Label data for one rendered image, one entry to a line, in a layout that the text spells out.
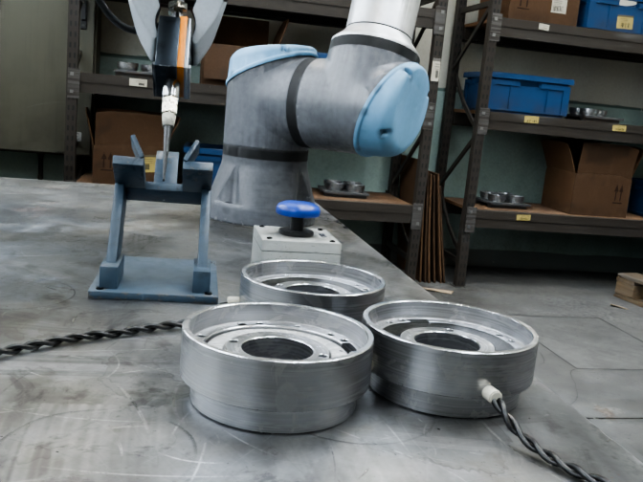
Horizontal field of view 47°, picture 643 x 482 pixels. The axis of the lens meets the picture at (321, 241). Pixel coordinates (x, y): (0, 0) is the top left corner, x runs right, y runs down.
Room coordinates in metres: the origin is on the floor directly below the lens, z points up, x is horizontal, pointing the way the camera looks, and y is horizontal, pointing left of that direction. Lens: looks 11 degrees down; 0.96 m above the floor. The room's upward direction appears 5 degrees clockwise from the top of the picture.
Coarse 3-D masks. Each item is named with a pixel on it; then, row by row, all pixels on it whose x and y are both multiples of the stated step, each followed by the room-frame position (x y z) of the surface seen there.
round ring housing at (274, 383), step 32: (192, 320) 0.39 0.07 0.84; (224, 320) 0.42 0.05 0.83; (256, 320) 0.44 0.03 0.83; (288, 320) 0.44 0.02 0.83; (320, 320) 0.43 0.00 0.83; (352, 320) 0.42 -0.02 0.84; (192, 352) 0.36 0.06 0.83; (224, 352) 0.34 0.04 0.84; (256, 352) 0.41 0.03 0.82; (288, 352) 0.41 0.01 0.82; (320, 352) 0.39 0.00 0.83; (352, 352) 0.36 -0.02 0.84; (192, 384) 0.36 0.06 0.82; (224, 384) 0.34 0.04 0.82; (256, 384) 0.34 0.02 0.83; (288, 384) 0.34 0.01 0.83; (320, 384) 0.34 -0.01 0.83; (352, 384) 0.36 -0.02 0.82; (224, 416) 0.35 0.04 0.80; (256, 416) 0.34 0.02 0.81; (288, 416) 0.35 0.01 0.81; (320, 416) 0.35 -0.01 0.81
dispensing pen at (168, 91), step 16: (176, 0) 0.62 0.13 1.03; (160, 16) 0.59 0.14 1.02; (176, 16) 0.61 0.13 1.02; (160, 32) 0.58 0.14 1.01; (176, 32) 0.58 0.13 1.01; (160, 48) 0.57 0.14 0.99; (176, 48) 0.58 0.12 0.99; (160, 64) 0.57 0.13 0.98; (176, 64) 0.57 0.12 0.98; (160, 80) 0.58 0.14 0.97; (176, 80) 0.58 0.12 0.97; (160, 96) 0.60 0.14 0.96; (176, 96) 0.57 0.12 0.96; (176, 112) 0.57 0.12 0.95
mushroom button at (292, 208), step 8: (280, 208) 0.65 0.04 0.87; (288, 208) 0.64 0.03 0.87; (296, 208) 0.64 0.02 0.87; (304, 208) 0.64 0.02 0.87; (312, 208) 0.65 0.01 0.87; (288, 216) 0.64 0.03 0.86; (296, 216) 0.64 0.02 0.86; (304, 216) 0.64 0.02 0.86; (312, 216) 0.65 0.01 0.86; (296, 224) 0.66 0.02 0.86
